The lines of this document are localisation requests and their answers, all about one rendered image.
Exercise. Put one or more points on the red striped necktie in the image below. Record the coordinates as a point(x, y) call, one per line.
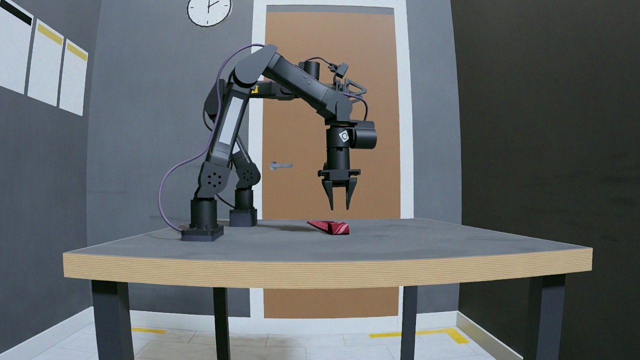
point(334, 228)

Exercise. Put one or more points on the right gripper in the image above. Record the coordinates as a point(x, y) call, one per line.
point(338, 169)

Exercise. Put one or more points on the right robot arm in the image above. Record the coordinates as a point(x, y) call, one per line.
point(331, 104)

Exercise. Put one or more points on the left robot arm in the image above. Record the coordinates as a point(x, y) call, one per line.
point(246, 170)

